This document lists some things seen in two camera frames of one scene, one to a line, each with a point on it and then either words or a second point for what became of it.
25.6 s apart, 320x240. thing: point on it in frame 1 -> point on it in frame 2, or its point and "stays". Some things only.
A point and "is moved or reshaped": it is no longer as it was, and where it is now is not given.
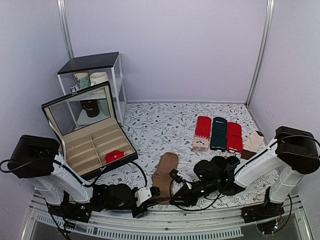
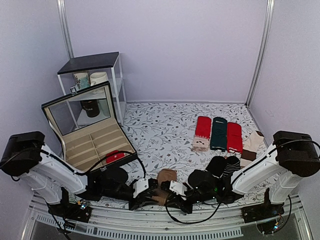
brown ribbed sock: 162,179 is moved or reshaped
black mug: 91,107 stays
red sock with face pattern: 200,142 stays
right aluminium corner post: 261,56 stays
